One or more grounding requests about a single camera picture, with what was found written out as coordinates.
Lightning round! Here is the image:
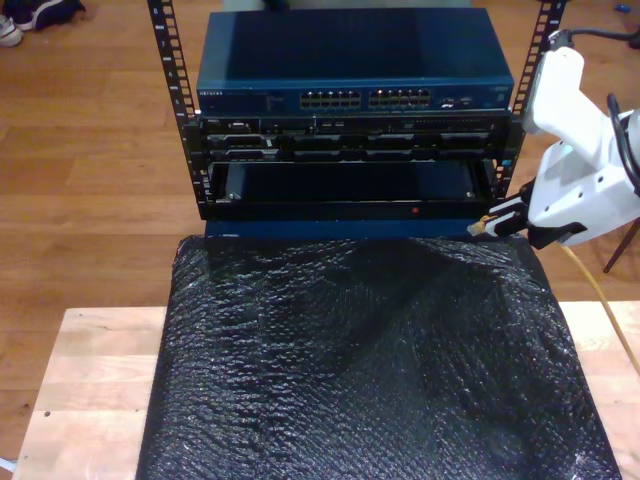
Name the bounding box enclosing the yellow network cable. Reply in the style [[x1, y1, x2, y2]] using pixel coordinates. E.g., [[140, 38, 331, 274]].
[[466, 217, 640, 376]]

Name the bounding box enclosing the black rack server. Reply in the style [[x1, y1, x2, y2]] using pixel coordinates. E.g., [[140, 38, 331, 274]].
[[197, 115, 511, 164]]

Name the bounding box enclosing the black bubble wrap mat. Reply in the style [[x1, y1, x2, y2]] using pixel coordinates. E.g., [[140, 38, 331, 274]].
[[134, 230, 624, 480]]

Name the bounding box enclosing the dark sneaker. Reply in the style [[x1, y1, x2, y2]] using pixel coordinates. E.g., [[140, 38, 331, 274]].
[[12, 0, 87, 32]]

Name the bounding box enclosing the white sneaker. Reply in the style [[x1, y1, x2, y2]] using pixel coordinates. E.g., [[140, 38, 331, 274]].
[[0, 14, 25, 49]]

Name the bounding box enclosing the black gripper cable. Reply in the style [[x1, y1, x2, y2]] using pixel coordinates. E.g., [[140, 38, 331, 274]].
[[606, 92, 640, 196]]

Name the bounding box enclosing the black perforated rack post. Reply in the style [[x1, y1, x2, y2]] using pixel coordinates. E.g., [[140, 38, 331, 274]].
[[487, 0, 570, 221], [146, 0, 210, 222]]

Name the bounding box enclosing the blue network switch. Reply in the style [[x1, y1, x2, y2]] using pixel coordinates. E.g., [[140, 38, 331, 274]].
[[196, 8, 515, 117]]

